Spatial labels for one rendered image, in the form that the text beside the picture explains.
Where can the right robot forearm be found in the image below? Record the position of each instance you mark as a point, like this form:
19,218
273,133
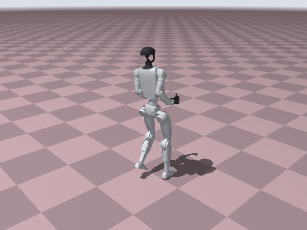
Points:
165,99

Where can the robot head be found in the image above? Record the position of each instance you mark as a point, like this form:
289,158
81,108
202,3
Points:
147,51

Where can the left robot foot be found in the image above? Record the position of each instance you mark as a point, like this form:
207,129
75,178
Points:
138,165

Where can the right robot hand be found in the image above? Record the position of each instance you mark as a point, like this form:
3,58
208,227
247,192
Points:
176,99

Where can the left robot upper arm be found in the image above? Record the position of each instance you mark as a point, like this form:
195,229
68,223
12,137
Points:
137,82

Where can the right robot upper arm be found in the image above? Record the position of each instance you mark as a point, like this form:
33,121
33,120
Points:
162,74

